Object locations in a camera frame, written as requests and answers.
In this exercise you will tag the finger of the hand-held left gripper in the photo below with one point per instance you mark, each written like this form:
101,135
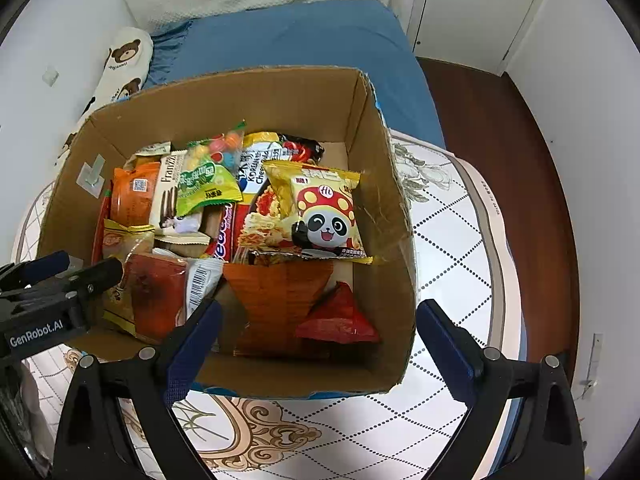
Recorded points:
45,266
97,276

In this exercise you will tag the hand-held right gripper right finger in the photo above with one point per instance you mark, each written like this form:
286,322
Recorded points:
450,350

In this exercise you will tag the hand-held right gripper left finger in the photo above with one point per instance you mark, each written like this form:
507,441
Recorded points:
192,345

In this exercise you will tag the grey snack packet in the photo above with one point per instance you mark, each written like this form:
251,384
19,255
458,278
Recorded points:
202,280

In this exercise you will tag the printed cardboard box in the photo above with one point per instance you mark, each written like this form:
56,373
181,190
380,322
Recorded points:
290,105

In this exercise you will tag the yellow packet with orange label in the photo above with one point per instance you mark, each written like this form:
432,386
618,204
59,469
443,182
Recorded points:
120,240

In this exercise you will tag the brown red snack packet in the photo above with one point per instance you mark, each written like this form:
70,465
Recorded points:
150,300

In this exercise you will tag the large orange snack packet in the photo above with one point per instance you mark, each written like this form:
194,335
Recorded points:
277,305

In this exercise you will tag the white chocolate stick box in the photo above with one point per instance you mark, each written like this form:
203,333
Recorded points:
167,200

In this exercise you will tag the red triangular snack packet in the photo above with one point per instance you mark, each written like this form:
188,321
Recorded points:
340,322

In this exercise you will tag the red packet with white letters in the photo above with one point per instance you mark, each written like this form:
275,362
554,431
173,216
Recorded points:
222,235

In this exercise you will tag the instant noodle packet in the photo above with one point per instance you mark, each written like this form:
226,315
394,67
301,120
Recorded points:
257,222

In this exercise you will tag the green candy ball bag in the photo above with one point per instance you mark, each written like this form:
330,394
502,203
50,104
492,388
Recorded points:
205,180

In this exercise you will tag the yellow snack packet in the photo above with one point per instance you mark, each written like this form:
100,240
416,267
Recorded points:
320,210

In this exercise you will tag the bear print pillow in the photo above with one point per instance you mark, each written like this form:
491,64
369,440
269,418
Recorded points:
120,70

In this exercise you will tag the black red snack packet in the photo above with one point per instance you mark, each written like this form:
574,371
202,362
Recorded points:
300,149

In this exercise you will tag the blue bed sheet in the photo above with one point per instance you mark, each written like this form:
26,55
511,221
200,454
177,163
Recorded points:
300,45

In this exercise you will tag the white wardrobe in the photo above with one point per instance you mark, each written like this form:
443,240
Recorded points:
475,5

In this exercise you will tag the white wall socket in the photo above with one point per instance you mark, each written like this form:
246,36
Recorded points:
50,76

